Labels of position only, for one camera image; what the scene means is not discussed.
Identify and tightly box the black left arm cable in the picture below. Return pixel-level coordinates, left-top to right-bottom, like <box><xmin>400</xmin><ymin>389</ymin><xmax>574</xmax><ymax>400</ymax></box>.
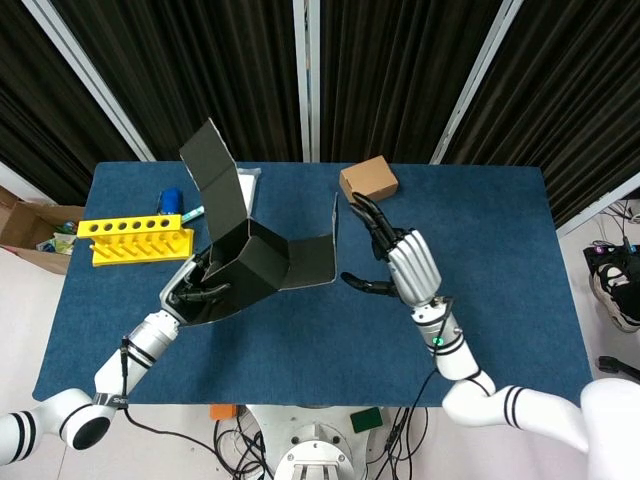
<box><xmin>118</xmin><ymin>337</ymin><xmax>261</xmax><ymax>480</ymax></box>

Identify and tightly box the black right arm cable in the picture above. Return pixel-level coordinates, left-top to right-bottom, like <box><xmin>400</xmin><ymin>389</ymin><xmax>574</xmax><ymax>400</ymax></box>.
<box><xmin>394</xmin><ymin>297</ymin><xmax>456</xmax><ymax>451</ymax></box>

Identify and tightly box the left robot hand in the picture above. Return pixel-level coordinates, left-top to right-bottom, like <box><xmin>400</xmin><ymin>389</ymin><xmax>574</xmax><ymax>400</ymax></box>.
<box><xmin>158</xmin><ymin>250</ymin><xmax>234</xmax><ymax>327</ymax></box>

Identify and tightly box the dark green rectangular block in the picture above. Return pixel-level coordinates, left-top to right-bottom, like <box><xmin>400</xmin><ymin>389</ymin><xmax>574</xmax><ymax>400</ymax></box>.
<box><xmin>349</xmin><ymin>406</ymin><xmax>384</xmax><ymax>435</ymax></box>

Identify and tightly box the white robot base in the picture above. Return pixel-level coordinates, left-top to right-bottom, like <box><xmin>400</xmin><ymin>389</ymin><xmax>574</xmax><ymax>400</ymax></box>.
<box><xmin>247</xmin><ymin>403</ymin><xmax>390</xmax><ymax>480</ymax></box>

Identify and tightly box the small brown cardboard box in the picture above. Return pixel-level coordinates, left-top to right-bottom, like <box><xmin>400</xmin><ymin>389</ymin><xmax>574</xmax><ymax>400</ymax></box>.
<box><xmin>339</xmin><ymin>154</ymin><xmax>400</xmax><ymax>203</ymax></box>

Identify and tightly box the yellow test tube rack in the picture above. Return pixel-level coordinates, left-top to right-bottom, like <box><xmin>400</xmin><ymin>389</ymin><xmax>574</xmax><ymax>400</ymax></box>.
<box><xmin>76</xmin><ymin>213</ymin><xmax>196</xmax><ymax>269</ymax></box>

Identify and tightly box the black pleated curtain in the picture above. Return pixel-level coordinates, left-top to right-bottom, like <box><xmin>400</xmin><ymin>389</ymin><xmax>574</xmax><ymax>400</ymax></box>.
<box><xmin>319</xmin><ymin>0</ymin><xmax>512</xmax><ymax>164</ymax></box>
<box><xmin>49</xmin><ymin>0</ymin><xmax>304</xmax><ymax>163</ymax></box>
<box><xmin>0</xmin><ymin>0</ymin><xmax>140</xmax><ymax>207</ymax></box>
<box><xmin>441</xmin><ymin>0</ymin><xmax>640</xmax><ymax>229</ymax></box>

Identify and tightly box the open brown floor carton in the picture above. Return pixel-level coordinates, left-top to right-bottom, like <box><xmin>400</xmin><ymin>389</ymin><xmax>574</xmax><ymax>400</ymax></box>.
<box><xmin>0</xmin><ymin>185</ymin><xmax>87</xmax><ymax>276</ymax></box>

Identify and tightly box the blue bottle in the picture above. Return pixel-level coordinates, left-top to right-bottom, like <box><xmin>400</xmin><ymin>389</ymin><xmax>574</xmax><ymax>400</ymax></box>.
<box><xmin>158</xmin><ymin>187</ymin><xmax>185</xmax><ymax>217</ymax></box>

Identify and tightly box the white packet in clear bag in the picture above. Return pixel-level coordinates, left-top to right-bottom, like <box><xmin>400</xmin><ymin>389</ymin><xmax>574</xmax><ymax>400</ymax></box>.
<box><xmin>236</xmin><ymin>166</ymin><xmax>262</xmax><ymax>217</ymax></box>

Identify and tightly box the blue table mat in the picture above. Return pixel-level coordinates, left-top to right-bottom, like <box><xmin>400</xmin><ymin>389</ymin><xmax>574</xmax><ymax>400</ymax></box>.
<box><xmin>31</xmin><ymin>160</ymin><xmax>599</xmax><ymax>411</ymax></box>

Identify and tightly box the black and white sneaker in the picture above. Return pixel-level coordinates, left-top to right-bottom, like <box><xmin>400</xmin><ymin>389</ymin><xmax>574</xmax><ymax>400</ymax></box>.
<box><xmin>590</xmin><ymin>263</ymin><xmax>640</xmax><ymax>334</ymax></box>

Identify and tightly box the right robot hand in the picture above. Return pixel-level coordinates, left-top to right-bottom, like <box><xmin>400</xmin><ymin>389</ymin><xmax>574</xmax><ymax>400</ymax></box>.
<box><xmin>340</xmin><ymin>191</ymin><xmax>443</xmax><ymax>308</ymax></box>

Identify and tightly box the white frame post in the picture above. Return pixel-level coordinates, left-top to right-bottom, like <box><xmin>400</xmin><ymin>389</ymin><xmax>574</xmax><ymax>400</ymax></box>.
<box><xmin>292</xmin><ymin>0</ymin><xmax>322</xmax><ymax>163</ymax></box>
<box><xmin>556</xmin><ymin>171</ymin><xmax>640</xmax><ymax>239</ymax></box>
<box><xmin>429</xmin><ymin>0</ymin><xmax>524</xmax><ymax>166</ymax></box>
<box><xmin>21</xmin><ymin>0</ymin><xmax>157</xmax><ymax>163</ymax></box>
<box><xmin>0</xmin><ymin>159</ymin><xmax>39</xmax><ymax>202</ymax></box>

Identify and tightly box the black cable tangle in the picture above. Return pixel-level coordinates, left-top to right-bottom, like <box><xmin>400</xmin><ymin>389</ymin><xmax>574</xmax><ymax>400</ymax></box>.
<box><xmin>213</xmin><ymin>414</ymin><xmax>275</xmax><ymax>480</ymax></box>
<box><xmin>372</xmin><ymin>407</ymin><xmax>431</xmax><ymax>480</ymax></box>

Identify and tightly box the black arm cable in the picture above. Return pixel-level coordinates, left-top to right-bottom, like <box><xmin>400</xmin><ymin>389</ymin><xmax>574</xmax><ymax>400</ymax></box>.
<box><xmin>394</xmin><ymin>297</ymin><xmax>456</xmax><ymax>451</ymax></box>
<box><xmin>118</xmin><ymin>337</ymin><xmax>261</xmax><ymax>480</ymax></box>

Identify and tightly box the black foldable cardboard box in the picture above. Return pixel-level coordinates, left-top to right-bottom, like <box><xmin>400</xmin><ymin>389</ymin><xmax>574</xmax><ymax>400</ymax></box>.
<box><xmin>178</xmin><ymin>117</ymin><xmax>341</xmax><ymax>327</ymax></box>

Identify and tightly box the black floor foot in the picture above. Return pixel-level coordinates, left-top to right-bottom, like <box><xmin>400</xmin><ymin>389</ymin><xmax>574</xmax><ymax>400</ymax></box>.
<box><xmin>597</xmin><ymin>354</ymin><xmax>640</xmax><ymax>376</ymax></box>

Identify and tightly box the black device with coloured buttons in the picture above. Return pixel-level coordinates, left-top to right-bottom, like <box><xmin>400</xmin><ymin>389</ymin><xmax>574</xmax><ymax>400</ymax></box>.
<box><xmin>583</xmin><ymin>240</ymin><xmax>640</xmax><ymax>272</ymax></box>

